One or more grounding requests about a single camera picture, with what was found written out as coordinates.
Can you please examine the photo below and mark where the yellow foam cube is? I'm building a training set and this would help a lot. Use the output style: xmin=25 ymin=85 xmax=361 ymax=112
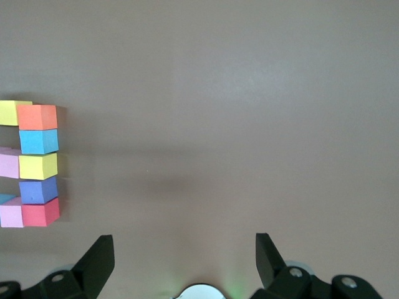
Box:
xmin=18 ymin=153 xmax=59 ymax=181
xmin=0 ymin=100 xmax=34 ymax=127

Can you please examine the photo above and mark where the purple foam cube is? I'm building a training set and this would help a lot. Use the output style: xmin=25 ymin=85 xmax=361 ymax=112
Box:
xmin=18 ymin=176 xmax=59 ymax=206

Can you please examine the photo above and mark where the pink foam cube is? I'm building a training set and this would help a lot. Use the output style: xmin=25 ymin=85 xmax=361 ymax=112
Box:
xmin=0 ymin=146 xmax=21 ymax=179
xmin=0 ymin=197 xmax=25 ymax=229

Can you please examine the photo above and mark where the brown table mat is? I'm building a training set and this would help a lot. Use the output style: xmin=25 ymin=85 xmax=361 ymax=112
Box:
xmin=0 ymin=0 xmax=399 ymax=299

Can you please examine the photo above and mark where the orange foam cube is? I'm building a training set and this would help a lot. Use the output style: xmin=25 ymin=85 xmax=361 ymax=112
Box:
xmin=17 ymin=104 xmax=59 ymax=131

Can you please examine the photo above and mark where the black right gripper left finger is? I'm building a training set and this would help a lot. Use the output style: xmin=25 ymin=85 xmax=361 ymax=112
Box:
xmin=0 ymin=235 xmax=115 ymax=299

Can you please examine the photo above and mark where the red foam cube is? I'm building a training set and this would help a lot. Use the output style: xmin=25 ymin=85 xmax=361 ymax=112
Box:
xmin=21 ymin=197 xmax=61 ymax=228

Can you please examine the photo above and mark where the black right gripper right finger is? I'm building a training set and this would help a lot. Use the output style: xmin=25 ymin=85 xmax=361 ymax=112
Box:
xmin=251 ymin=233 xmax=385 ymax=299

